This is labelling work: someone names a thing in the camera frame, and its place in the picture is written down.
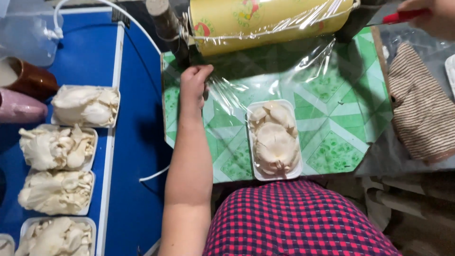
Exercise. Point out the person's left hand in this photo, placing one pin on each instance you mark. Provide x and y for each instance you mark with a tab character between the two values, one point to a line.
192	90

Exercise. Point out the person's right hand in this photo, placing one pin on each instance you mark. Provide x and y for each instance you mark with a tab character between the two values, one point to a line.
439	19

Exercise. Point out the person's right fingers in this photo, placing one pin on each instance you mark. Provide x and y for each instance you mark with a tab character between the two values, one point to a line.
414	5

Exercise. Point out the person's left fingers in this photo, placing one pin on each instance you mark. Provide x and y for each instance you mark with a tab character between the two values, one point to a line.
197	71

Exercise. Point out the clear cling film sheet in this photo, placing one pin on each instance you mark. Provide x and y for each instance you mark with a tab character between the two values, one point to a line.
248	81

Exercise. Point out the blue table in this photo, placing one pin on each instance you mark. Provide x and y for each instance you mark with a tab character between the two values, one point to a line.
138	124

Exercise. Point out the yellow cling film roll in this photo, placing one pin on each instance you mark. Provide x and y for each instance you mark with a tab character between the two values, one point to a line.
263	25

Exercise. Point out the empty white foam tray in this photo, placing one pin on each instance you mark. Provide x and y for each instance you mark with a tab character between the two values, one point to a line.
451	76

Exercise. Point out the black label tag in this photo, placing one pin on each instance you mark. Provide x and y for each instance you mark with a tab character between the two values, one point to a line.
120	16

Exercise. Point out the white tray of oyster mushrooms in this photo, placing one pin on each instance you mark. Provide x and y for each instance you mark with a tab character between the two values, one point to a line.
57	238
57	147
55	193
274	142
87	106
5	246

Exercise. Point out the brown striped cloth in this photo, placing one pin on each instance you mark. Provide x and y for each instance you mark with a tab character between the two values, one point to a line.
423	110

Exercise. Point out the green patterned tile board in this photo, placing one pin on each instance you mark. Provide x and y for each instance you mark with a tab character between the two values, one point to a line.
332	153

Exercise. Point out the brown cup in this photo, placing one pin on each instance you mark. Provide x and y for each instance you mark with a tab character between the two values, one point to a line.
33	81

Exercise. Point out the clear plastic container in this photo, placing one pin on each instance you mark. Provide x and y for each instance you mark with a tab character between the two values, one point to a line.
28	35

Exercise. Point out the pink cup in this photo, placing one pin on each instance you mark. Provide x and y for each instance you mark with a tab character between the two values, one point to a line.
21	106

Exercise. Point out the red checked clothing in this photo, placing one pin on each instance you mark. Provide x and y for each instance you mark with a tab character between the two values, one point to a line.
295	224

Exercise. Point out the wooden post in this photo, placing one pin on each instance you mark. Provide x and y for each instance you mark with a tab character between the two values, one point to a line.
167	25

